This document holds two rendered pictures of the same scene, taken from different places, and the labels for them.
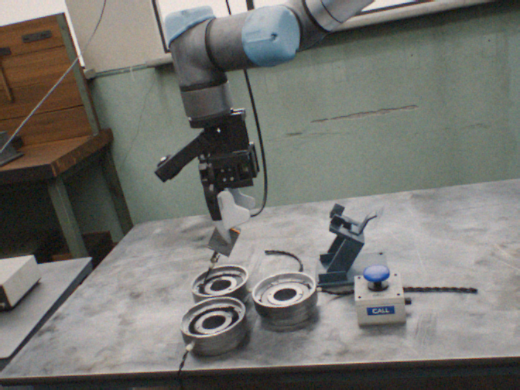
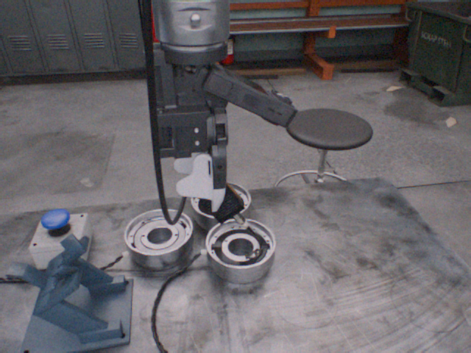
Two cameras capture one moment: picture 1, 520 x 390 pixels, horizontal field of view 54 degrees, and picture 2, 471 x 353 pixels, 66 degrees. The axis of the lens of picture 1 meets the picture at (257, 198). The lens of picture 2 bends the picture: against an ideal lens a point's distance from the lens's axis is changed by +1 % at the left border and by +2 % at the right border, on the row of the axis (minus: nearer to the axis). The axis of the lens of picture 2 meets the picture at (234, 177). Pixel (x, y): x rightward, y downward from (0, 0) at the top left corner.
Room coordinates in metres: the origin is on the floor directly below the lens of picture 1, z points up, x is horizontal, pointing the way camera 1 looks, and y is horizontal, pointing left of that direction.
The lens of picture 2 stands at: (1.16, -0.07, 1.22)
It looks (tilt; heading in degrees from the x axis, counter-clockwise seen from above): 34 degrees down; 157
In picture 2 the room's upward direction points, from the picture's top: straight up
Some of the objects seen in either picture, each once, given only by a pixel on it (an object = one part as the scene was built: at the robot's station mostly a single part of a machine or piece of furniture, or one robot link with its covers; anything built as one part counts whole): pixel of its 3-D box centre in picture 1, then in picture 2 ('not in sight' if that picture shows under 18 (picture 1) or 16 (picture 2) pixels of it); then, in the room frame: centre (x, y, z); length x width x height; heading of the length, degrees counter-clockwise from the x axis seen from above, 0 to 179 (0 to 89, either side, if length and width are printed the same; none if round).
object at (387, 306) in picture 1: (383, 297); (59, 239); (0.67, -0.16, 0.82); 0.08 x 0.07 x 0.05; 76
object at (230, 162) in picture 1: (224, 150); (190, 98); (0.79, 0.04, 1.07); 0.09 x 0.08 x 0.12; 77
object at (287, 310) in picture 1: (285, 299); (160, 239); (0.73, -0.01, 0.82); 0.10 x 0.10 x 0.04
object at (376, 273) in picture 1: (378, 282); (58, 227); (0.67, -0.15, 0.85); 0.04 x 0.04 x 0.05
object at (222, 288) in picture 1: (221, 289); (240, 250); (0.80, 0.09, 0.82); 0.10 x 0.10 x 0.04
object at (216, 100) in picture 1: (208, 100); (192, 21); (0.79, 0.04, 1.15); 0.08 x 0.08 x 0.05
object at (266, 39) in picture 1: (259, 37); not in sight; (0.75, -0.05, 1.23); 0.11 x 0.11 x 0.08; 55
